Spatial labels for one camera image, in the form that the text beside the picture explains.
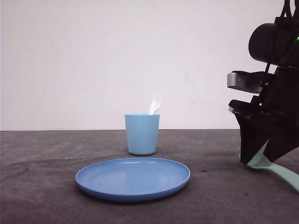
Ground mint green plastic spoon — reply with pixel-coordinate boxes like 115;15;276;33
246;152;299;193

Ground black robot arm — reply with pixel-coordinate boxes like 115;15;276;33
227;1;299;165

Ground white plastic fork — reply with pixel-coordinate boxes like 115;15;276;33
149;93;161;115

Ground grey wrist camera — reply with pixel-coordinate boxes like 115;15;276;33
227;71;266;93

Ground blue plastic plate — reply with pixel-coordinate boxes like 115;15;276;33
75;158;191;203

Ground light blue plastic cup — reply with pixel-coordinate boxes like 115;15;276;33
125;114;160;156

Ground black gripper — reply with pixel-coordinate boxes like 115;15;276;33
229;67;299;165

